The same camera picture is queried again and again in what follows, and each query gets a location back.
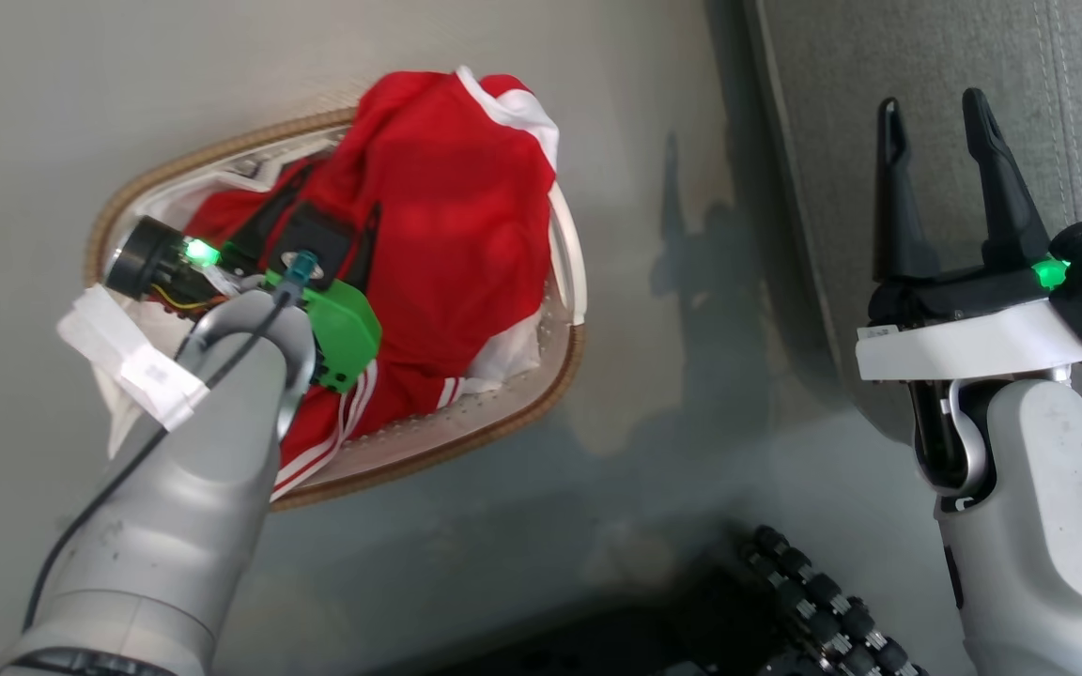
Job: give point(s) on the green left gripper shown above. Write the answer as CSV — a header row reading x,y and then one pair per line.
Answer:
x,y
346,333

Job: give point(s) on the white paper tag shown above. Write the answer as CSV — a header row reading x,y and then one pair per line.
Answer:
x,y
132,361

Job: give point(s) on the red white-striped sports garment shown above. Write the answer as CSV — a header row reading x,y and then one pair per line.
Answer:
x,y
447,244

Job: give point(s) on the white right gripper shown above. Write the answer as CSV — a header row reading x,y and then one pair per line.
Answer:
x,y
964,338

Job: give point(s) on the grey fabric sofa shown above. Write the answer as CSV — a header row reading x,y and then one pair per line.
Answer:
x,y
1001,56

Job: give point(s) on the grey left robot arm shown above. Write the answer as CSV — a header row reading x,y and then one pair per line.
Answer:
x,y
175,526

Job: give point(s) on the white laundry basket brown rim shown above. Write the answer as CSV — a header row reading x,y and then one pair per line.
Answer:
x,y
513,413

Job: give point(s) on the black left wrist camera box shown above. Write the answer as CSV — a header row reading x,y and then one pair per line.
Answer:
x,y
320,235

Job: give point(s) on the black left wrist cylinder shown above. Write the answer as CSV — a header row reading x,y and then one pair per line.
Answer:
x,y
139,258

